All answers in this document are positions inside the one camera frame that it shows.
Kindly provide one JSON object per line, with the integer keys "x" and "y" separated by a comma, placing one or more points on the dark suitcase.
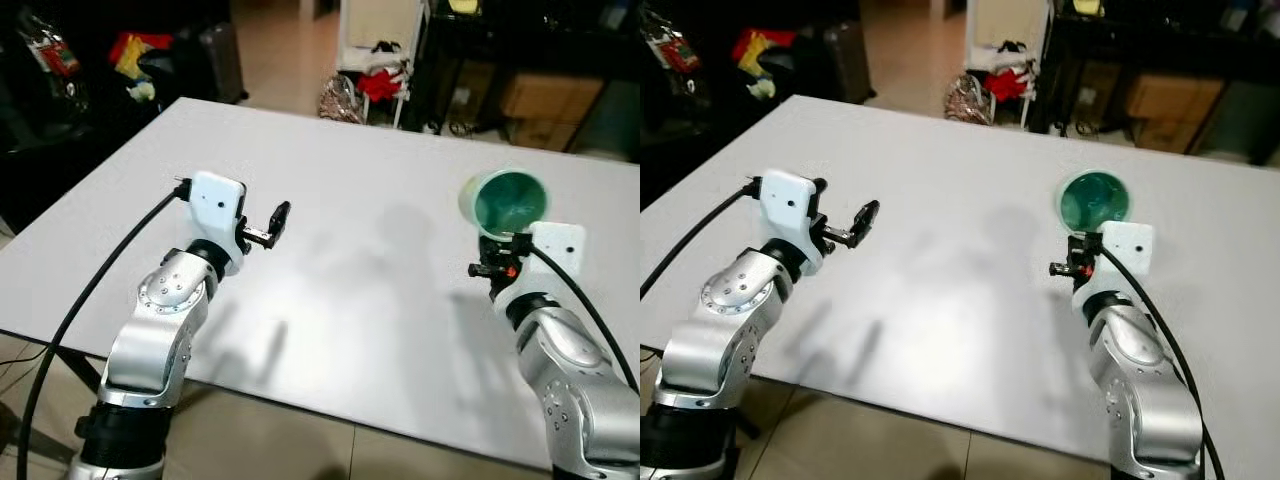
{"x": 220, "y": 60}
{"x": 848, "y": 60}

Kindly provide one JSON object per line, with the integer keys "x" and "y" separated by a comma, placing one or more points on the small printed cardboard box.
{"x": 540, "y": 135}
{"x": 1168, "y": 135}

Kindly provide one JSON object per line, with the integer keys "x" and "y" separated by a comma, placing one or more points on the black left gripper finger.
{"x": 283, "y": 210}
{"x": 872, "y": 210}

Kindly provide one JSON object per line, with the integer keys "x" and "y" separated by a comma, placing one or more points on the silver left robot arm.
{"x": 720, "y": 320}
{"x": 160, "y": 320}

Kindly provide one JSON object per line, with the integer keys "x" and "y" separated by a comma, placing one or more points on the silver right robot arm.
{"x": 580, "y": 380}
{"x": 1145, "y": 380}

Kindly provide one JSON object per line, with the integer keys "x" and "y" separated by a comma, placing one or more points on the white chair frame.
{"x": 380, "y": 25}
{"x": 1005, "y": 25}

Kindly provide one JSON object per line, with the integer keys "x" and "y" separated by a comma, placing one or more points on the red yellow bag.
{"x": 135, "y": 50}
{"x": 760, "y": 48}

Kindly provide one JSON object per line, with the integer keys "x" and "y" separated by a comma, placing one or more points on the black desk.
{"x": 1150, "y": 35}
{"x": 520, "y": 35}

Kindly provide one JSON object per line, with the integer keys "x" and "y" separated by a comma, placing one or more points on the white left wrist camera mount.
{"x": 790, "y": 215}
{"x": 218, "y": 215}

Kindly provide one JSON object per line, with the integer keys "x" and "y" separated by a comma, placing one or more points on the red cloth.
{"x": 385, "y": 85}
{"x": 1010, "y": 85}

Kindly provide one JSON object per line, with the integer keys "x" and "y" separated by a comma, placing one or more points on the large tilted cardboard box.
{"x": 550, "y": 98}
{"x": 1175, "y": 98}

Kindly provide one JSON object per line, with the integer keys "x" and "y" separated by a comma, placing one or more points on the green plastic cup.
{"x": 510, "y": 200}
{"x": 1095, "y": 198}

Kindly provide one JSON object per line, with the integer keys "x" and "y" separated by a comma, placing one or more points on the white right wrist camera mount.
{"x": 555, "y": 255}
{"x": 1125, "y": 250}

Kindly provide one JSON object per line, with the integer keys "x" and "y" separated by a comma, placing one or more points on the grey flat panel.
{"x": 622, "y": 115}
{"x": 1252, "y": 118}

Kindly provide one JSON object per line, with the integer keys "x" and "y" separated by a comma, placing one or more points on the patterned shiny bag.
{"x": 967, "y": 100}
{"x": 342, "y": 100}

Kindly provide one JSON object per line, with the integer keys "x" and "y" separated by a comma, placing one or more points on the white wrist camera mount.
{"x": 218, "y": 215}
{"x": 1125, "y": 250}
{"x": 790, "y": 215}
{"x": 555, "y": 255}

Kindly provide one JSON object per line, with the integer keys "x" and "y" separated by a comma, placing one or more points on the dark metal table leg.
{"x": 75, "y": 368}

